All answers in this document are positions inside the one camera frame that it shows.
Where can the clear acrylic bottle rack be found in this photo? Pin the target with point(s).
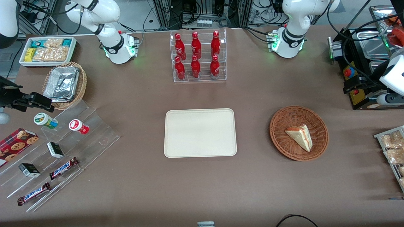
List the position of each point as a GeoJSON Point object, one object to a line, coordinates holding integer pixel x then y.
{"type": "Point", "coordinates": [203, 67]}

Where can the red tartan cookie box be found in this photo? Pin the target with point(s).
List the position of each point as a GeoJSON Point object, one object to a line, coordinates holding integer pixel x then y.
{"type": "Point", "coordinates": [15, 145]}

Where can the triangular wrapped sandwich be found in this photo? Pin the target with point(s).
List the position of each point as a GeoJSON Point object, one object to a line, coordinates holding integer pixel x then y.
{"type": "Point", "coordinates": [301, 136]}

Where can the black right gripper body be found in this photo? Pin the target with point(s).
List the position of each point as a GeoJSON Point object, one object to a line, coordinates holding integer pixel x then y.
{"type": "Point", "coordinates": [7, 97]}

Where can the black food warmer machine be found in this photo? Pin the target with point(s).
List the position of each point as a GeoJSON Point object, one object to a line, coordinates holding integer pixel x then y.
{"type": "Point", "coordinates": [359, 94]}

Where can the Snickers chocolate bar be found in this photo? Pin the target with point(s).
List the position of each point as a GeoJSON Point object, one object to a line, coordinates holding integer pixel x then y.
{"type": "Point", "coordinates": [33, 194]}
{"type": "Point", "coordinates": [63, 168]}

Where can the green lid yogurt cup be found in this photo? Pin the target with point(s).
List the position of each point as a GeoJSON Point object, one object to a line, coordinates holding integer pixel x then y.
{"type": "Point", "coordinates": [44, 120]}

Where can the clear acrylic stepped display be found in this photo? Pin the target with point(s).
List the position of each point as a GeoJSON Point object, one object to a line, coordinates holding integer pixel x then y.
{"type": "Point", "coordinates": [94, 138]}

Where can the clear bag of snacks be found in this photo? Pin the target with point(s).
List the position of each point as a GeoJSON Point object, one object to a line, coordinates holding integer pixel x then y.
{"type": "Point", "coordinates": [393, 140]}
{"type": "Point", "coordinates": [394, 156]}

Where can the small grey device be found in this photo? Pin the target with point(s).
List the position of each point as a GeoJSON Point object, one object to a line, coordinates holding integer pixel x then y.
{"type": "Point", "coordinates": [205, 224]}

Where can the light wicker basket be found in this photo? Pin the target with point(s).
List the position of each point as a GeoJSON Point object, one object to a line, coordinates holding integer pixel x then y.
{"type": "Point", "coordinates": [81, 85]}

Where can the brown wicker basket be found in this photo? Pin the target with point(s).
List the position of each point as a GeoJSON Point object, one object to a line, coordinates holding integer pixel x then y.
{"type": "Point", "coordinates": [281, 138]}

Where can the red cola bottle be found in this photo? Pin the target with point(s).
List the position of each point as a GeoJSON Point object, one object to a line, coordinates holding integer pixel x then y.
{"type": "Point", "coordinates": [196, 45]}
{"type": "Point", "coordinates": [214, 67]}
{"type": "Point", "coordinates": [215, 44]}
{"type": "Point", "coordinates": [180, 47]}
{"type": "Point", "coordinates": [195, 67]}
{"type": "Point", "coordinates": [180, 69]}

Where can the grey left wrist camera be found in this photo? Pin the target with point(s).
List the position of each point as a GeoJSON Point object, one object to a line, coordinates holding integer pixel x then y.
{"type": "Point", "coordinates": [389, 99]}

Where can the red lid yogurt cup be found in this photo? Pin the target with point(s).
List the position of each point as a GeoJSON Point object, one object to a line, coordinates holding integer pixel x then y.
{"type": "Point", "coordinates": [77, 126]}

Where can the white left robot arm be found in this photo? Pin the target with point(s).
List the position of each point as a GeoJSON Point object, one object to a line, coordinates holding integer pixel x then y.
{"type": "Point", "coordinates": [288, 42]}

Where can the tray with snack bags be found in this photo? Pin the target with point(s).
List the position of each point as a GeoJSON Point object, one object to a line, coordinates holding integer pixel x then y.
{"type": "Point", "coordinates": [380, 137]}

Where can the teal snack packet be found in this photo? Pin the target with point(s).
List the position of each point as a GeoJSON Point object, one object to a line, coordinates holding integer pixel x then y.
{"type": "Point", "coordinates": [67, 42]}
{"type": "Point", "coordinates": [37, 43]}

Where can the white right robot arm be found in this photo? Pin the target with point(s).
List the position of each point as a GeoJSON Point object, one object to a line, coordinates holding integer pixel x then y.
{"type": "Point", "coordinates": [117, 47]}

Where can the stainless steel pan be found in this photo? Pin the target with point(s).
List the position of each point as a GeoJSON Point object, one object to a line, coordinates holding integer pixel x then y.
{"type": "Point", "coordinates": [374, 44]}

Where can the red emergency stop button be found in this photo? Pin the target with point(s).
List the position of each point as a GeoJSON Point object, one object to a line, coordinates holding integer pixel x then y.
{"type": "Point", "coordinates": [348, 72]}

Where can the small clear cracker bag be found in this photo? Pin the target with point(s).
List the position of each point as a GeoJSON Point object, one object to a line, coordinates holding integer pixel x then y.
{"type": "Point", "coordinates": [53, 42]}

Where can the small dark green box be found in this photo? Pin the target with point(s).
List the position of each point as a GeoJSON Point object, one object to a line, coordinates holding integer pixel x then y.
{"type": "Point", "coordinates": [29, 170]}
{"type": "Point", "coordinates": [55, 150]}

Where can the beige rectangular tray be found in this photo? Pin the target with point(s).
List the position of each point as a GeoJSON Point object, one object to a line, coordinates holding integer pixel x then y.
{"type": "Point", "coordinates": [200, 133]}

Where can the yellow snack packet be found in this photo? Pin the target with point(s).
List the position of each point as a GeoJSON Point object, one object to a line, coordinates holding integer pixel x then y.
{"type": "Point", "coordinates": [30, 54]}

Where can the silver foil packets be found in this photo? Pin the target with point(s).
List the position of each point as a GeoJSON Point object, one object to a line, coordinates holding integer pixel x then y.
{"type": "Point", "coordinates": [61, 83]}

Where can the white snack bin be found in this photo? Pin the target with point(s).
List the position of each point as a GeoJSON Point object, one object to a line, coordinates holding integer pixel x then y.
{"type": "Point", "coordinates": [73, 50]}

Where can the grey power strip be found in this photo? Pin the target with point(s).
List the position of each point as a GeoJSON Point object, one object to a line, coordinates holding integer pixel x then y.
{"type": "Point", "coordinates": [204, 23]}

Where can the large clear cracker bag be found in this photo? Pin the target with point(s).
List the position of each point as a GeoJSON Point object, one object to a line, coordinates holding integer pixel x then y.
{"type": "Point", "coordinates": [50, 54]}

